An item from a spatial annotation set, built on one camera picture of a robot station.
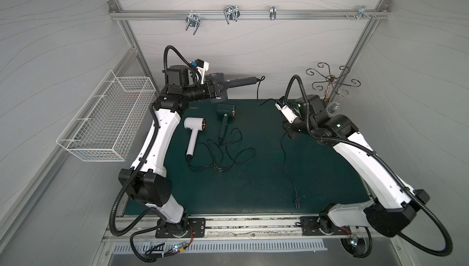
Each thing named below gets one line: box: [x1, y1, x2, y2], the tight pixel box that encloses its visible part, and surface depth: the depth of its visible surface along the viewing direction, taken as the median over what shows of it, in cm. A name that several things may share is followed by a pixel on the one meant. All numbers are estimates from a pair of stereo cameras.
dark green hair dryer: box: [216, 104, 236, 146], surface depth 109 cm
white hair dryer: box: [183, 117, 207, 157], surface depth 103 cm
